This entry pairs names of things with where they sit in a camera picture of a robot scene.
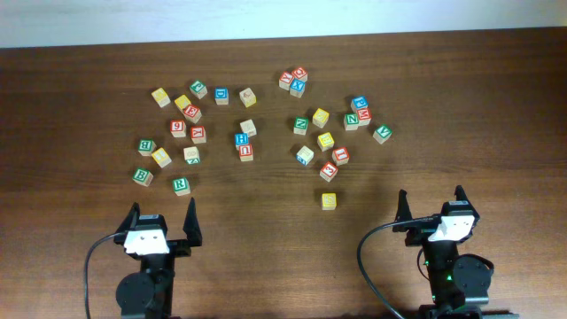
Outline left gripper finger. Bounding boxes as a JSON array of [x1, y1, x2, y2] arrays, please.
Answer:
[[183, 198, 202, 246], [116, 202, 140, 233]]

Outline green R block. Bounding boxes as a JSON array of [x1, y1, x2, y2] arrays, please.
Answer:
[[172, 177, 191, 196]]

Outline yellow S block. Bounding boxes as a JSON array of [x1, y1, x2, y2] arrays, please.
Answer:
[[322, 193, 338, 211]]

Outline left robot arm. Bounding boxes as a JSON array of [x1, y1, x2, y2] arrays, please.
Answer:
[[113, 199, 203, 319]]

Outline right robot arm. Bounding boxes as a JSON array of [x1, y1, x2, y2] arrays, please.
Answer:
[[393, 185, 519, 319]]

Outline green B block lower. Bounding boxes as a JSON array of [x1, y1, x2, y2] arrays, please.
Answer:
[[132, 167, 153, 187]]

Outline green b block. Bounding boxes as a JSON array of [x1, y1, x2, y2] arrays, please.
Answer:
[[132, 167, 153, 187], [137, 139, 157, 157]]

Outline yellow 1 block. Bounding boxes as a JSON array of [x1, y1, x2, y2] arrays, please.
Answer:
[[151, 147, 172, 168]]

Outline plain 8 block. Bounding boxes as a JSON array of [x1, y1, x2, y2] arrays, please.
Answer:
[[183, 146, 200, 165]]

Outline green B block upper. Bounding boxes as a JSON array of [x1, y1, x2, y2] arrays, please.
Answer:
[[137, 139, 157, 157]]

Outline green V block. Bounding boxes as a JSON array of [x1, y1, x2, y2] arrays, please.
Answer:
[[373, 125, 392, 144]]

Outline red I block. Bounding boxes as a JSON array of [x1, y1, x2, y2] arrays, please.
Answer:
[[331, 147, 350, 166]]

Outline red U block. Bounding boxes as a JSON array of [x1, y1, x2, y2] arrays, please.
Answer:
[[238, 144, 253, 162]]

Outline red y block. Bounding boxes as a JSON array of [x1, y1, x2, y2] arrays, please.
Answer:
[[278, 72, 294, 90], [190, 126, 207, 144]]

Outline red 6 block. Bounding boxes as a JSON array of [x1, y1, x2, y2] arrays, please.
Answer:
[[169, 120, 187, 138]]

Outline blue H block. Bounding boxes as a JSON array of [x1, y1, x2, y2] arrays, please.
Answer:
[[235, 133, 250, 150]]

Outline red M block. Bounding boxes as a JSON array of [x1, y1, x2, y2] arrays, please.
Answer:
[[356, 108, 372, 126]]

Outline green N block right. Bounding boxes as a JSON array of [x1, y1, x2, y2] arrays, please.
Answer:
[[344, 113, 360, 131]]

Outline green n block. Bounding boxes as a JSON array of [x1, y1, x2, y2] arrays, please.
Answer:
[[344, 113, 360, 131], [293, 117, 309, 136]]

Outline yellow B block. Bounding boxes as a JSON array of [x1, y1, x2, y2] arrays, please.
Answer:
[[317, 132, 335, 152]]

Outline plain block blue side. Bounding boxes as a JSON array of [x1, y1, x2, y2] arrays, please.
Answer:
[[296, 145, 315, 166]]

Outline red E block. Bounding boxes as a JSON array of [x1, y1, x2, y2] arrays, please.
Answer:
[[183, 105, 202, 124]]

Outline plain picture block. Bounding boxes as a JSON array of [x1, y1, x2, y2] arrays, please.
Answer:
[[240, 119, 257, 137]]

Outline blue P block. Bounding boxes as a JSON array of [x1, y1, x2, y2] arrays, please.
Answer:
[[351, 96, 369, 113]]

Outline yellow block behind E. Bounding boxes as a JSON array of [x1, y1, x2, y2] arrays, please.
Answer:
[[175, 95, 191, 112]]

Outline green N block centre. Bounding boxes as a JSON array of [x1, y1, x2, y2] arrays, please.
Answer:
[[293, 117, 309, 136]]

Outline blue D block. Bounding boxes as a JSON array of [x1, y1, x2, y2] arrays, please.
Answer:
[[214, 87, 229, 105]]

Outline green P block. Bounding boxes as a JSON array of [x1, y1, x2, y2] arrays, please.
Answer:
[[189, 80, 208, 99]]

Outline plain block yellow side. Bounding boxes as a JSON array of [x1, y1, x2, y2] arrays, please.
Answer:
[[239, 88, 257, 108]]

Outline blue X block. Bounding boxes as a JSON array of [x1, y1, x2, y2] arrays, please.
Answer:
[[289, 79, 306, 98]]

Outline red Y block top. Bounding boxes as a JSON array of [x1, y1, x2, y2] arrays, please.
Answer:
[[278, 72, 294, 90]]

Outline red Q block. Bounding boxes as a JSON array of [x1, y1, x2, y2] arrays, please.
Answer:
[[291, 66, 308, 82]]

